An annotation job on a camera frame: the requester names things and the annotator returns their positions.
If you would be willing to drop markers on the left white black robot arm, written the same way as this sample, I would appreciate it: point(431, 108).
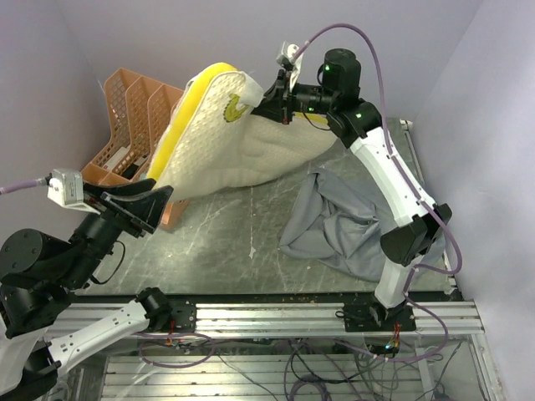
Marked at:
point(40, 274)

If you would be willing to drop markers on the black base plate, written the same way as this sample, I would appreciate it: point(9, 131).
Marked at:
point(372, 317)
point(179, 319)

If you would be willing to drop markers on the aluminium mounting rail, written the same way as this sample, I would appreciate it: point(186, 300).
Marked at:
point(277, 320)

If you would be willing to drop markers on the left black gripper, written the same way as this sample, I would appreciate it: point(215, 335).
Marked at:
point(130, 205)

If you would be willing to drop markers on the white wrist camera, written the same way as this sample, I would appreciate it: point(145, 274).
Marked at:
point(289, 62)
point(66, 189)

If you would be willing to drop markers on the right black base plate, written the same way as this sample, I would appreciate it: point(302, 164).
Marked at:
point(372, 317)

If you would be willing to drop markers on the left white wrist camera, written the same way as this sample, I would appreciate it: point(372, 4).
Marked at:
point(66, 189)

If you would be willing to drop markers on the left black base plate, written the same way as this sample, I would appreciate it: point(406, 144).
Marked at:
point(179, 319)

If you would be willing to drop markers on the orange plastic file organizer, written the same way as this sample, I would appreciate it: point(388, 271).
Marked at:
point(139, 110)

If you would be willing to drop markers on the cream yellow pillow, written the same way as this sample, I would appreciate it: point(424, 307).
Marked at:
point(214, 141)

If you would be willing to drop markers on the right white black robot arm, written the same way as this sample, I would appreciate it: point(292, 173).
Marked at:
point(359, 125)

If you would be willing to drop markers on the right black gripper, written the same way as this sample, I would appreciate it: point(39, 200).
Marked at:
point(277, 104)

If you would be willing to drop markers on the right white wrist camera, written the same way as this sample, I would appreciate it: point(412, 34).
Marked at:
point(289, 62)

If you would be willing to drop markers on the grey pillowcase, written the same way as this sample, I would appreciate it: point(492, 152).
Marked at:
point(339, 223)

